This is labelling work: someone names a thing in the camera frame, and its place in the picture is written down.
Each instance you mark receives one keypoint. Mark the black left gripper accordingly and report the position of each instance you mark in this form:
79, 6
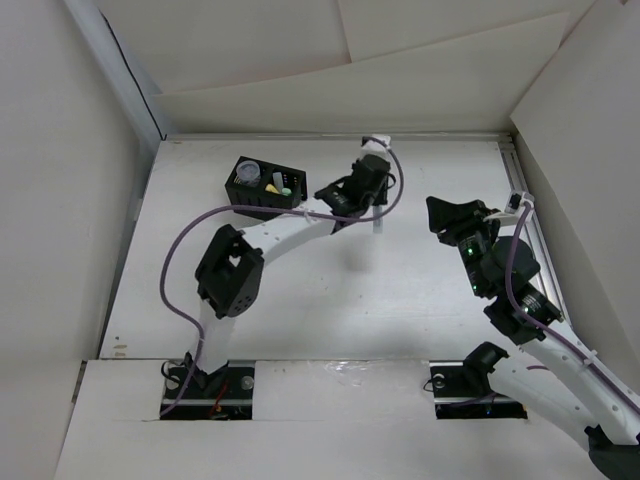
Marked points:
379, 200

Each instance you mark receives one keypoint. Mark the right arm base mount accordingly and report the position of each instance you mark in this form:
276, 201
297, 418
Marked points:
461, 389

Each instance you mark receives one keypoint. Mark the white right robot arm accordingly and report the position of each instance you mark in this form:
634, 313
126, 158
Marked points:
569, 385

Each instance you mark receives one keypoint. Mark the clear jar of paper clips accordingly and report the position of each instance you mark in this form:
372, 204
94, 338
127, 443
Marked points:
248, 173

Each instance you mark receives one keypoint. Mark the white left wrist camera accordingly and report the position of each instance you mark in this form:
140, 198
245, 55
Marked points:
377, 145

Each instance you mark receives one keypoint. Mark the yellow highlighter pen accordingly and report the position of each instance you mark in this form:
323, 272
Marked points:
272, 189

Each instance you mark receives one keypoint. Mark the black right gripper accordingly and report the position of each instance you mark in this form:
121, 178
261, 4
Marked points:
457, 218

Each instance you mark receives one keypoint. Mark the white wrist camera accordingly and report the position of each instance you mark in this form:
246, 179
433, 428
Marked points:
520, 204
377, 145

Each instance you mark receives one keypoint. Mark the blue highlighter pen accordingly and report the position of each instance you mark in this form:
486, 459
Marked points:
377, 224

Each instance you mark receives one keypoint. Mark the orange capped lead case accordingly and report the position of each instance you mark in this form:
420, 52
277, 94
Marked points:
278, 181

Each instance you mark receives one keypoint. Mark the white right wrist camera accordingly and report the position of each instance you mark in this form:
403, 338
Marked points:
520, 204

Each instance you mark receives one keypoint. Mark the black slotted organizer box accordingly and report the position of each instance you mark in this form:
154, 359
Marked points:
257, 196

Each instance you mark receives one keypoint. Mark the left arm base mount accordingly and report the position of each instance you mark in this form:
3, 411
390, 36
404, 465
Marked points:
225, 395

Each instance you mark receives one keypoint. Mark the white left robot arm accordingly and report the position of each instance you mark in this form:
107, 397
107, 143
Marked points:
230, 272

